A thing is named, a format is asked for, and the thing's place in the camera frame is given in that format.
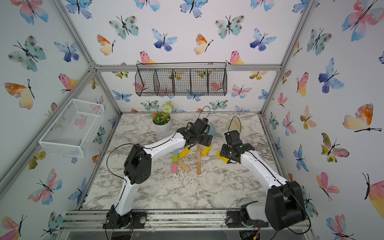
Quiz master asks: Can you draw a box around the yellow block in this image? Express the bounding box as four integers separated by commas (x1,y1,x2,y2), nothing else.
201,146,213,156
216,152,229,164
179,148,191,159

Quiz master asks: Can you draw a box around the green block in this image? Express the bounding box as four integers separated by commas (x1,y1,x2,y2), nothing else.
173,154,179,164

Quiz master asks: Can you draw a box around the wooden block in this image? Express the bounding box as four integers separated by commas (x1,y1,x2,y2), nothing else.
196,144,201,154
178,161,191,173
197,151,202,163
197,162,202,175

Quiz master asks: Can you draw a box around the pink block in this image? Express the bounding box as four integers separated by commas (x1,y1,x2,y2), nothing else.
171,163,178,174

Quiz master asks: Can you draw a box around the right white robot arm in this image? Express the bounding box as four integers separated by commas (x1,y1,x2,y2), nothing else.
220,131,308,231

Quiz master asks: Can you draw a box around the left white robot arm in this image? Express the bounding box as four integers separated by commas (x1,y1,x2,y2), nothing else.
103,118,213,230

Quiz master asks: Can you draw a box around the white pot with plant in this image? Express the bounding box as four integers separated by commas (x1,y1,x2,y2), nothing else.
152,100,174,134

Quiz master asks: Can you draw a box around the black wire wall basket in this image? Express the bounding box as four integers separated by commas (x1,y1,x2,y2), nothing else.
134,62,228,97

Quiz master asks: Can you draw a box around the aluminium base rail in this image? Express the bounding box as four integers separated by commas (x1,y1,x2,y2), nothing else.
59,209,313,232

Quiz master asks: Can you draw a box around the white mesh wall basket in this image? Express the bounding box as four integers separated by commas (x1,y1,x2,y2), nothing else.
39,99,105,158

